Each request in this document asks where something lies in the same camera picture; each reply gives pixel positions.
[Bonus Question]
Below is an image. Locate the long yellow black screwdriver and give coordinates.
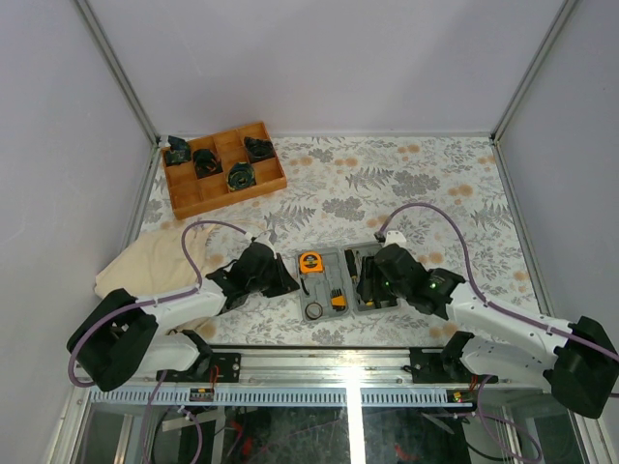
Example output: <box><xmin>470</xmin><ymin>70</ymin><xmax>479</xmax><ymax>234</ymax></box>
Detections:
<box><xmin>344</xmin><ymin>248</ymin><xmax>358</xmax><ymax>282</ymax></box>

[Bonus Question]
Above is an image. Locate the black tape roll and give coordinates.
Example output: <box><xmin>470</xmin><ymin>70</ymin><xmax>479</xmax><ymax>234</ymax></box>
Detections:
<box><xmin>305</xmin><ymin>302</ymin><xmax>324</xmax><ymax>321</ymax></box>

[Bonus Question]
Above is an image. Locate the grey plastic tool case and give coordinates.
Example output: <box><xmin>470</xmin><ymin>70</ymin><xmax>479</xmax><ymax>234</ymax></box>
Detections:
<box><xmin>296</xmin><ymin>243</ymin><xmax>401</xmax><ymax>323</ymax></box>

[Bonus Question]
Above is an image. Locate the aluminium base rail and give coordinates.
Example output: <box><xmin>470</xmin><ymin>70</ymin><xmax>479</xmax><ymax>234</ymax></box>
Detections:
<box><xmin>72</xmin><ymin>345</ymin><xmax>596</xmax><ymax>407</ymax></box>

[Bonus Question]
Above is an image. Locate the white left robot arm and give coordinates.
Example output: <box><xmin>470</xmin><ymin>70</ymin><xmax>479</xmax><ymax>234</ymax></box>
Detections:
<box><xmin>67</xmin><ymin>239</ymin><xmax>300</xmax><ymax>392</ymax></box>

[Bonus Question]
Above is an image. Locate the dark rolled item centre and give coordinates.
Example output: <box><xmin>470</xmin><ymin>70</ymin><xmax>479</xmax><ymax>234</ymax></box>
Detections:
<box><xmin>227</xmin><ymin>162</ymin><xmax>255</xmax><ymax>191</ymax></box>

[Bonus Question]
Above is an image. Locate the beige cloth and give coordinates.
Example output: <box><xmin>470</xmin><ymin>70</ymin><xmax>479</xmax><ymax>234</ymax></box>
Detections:
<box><xmin>94</xmin><ymin>225</ymin><xmax>223</xmax><ymax>339</ymax></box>

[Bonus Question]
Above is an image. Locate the dark rolled item far left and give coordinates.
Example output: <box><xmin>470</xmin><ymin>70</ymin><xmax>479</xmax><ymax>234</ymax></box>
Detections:
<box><xmin>164</xmin><ymin>135</ymin><xmax>192</xmax><ymax>166</ymax></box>

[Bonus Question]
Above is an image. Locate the dark rolled item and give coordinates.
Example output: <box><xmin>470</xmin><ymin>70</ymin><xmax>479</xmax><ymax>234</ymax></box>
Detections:
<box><xmin>227</xmin><ymin>162</ymin><xmax>255</xmax><ymax>191</ymax></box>
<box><xmin>192</xmin><ymin>149</ymin><xmax>221</xmax><ymax>179</ymax></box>
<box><xmin>244</xmin><ymin>136</ymin><xmax>275</xmax><ymax>162</ymax></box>
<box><xmin>164</xmin><ymin>135</ymin><xmax>192</xmax><ymax>166</ymax></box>

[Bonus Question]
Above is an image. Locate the wooden compartment tray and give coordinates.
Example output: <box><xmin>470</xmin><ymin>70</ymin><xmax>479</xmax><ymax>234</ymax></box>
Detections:
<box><xmin>162</xmin><ymin>122</ymin><xmax>287</xmax><ymax>219</ymax></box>

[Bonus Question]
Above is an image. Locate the dark rolled item back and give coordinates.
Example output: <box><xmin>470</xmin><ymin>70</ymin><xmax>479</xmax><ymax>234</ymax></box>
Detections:
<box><xmin>244</xmin><ymin>136</ymin><xmax>275</xmax><ymax>162</ymax></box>

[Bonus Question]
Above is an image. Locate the orange hex key set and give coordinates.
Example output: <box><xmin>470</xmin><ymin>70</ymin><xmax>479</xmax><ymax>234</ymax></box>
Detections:
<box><xmin>330</xmin><ymin>288</ymin><xmax>348</xmax><ymax>312</ymax></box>

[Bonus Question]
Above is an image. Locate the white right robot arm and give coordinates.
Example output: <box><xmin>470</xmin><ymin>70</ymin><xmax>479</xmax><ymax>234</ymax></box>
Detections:
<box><xmin>361</xmin><ymin>230</ymin><xmax>618</xmax><ymax>419</ymax></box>

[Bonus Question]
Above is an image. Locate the orange tape measure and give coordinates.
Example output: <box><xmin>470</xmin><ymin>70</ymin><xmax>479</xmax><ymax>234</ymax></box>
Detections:
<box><xmin>298</xmin><ymin>251</ymin><xmax>325</xmax><ymax>297</ymax></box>

